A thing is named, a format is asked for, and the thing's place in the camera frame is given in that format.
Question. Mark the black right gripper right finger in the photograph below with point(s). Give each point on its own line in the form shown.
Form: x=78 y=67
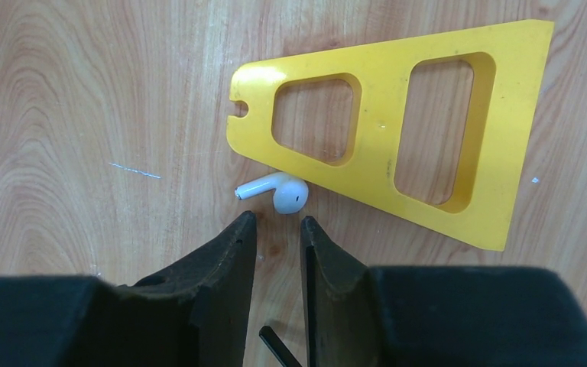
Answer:
x=408 y=315

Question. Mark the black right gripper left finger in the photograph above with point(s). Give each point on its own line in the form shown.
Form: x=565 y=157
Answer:
x=194 y=312

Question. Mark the white earbud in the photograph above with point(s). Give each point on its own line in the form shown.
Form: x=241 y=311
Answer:
x=289 y=193

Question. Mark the black tripod mic stand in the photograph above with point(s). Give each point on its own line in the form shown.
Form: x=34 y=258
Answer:
x=274 y=343

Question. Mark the yellow triangular plastic piece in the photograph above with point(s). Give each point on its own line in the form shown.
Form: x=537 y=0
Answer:
x=507 y=60

